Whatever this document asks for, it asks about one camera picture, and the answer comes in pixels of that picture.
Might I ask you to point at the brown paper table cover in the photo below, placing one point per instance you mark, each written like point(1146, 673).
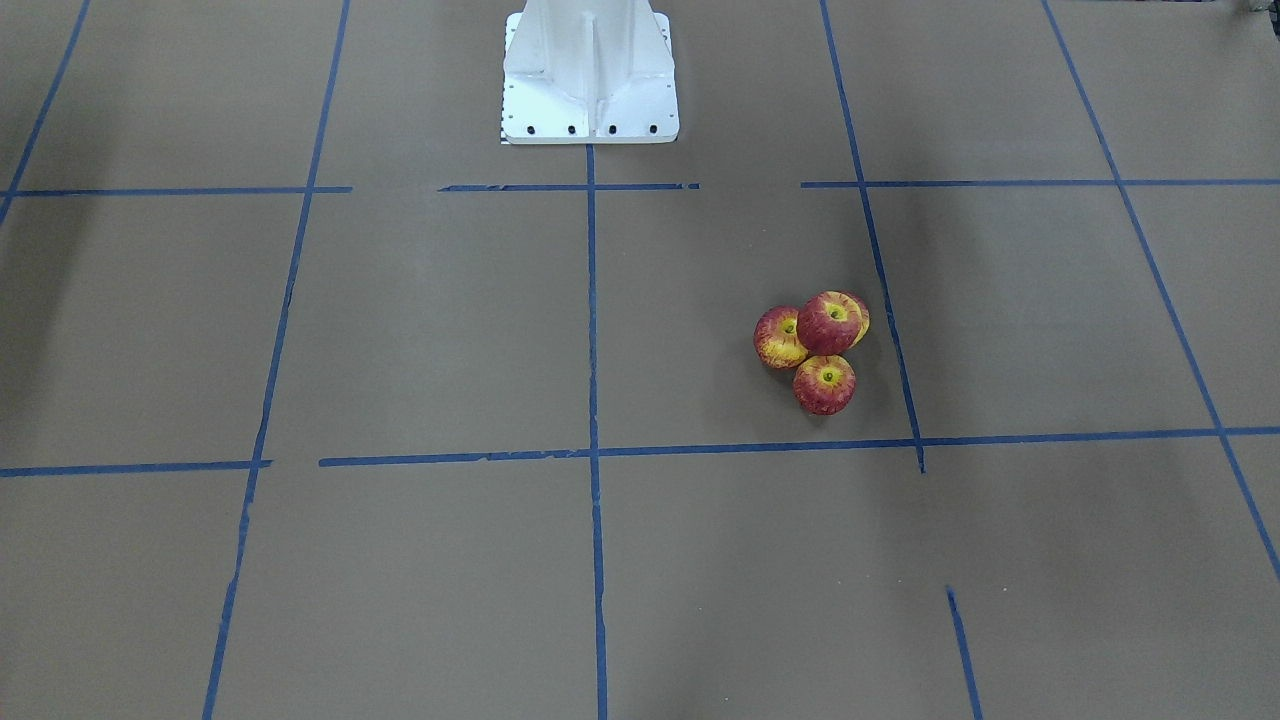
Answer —
point(320, 402)

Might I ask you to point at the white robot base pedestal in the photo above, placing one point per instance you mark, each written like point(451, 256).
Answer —
point(588, 72)

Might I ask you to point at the red yellow apple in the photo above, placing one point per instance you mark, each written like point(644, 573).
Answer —
point(864, 319)
point(828, 323)
point(824, 385)
point(776, 341)

